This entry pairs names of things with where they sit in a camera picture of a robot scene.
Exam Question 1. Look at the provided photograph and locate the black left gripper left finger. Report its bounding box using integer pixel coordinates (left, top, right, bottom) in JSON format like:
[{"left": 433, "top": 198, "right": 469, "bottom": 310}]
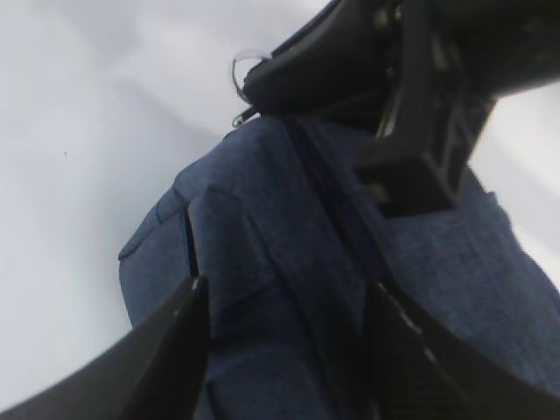
[{"left": 1, "top": 277, "right": 210, "bottom": 420}]

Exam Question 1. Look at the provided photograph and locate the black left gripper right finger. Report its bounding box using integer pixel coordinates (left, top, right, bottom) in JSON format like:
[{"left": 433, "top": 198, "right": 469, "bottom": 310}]
[{"left": 367, "top": 283, "right": 559, "bottom": 419}]

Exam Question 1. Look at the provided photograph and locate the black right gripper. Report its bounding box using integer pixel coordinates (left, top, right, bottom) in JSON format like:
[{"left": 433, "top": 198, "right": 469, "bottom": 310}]
[{"left": 242, "top": 1, "right": 559, "bottom": 217}]

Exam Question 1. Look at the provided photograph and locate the navy blue fabric bag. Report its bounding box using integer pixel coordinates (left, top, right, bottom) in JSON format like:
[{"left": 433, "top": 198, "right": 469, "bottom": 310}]
[{"left": 119, "top": 117, "right": 559, "bottom": 419}]

